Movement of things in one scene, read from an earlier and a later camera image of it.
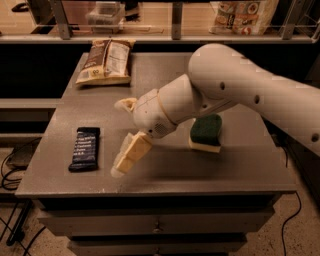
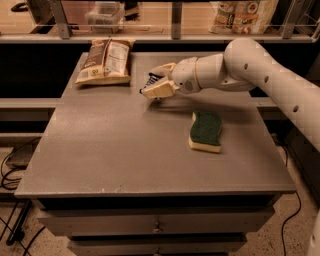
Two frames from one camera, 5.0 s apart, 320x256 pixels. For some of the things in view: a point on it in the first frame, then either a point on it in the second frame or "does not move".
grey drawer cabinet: [173, 201] does not move
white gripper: [150, 112] to [184, 76]
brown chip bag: [108, 62] does not move
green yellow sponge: [205, 131] does not move
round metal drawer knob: [157, 229] does not move
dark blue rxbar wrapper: [86, 149] to [153, 80]
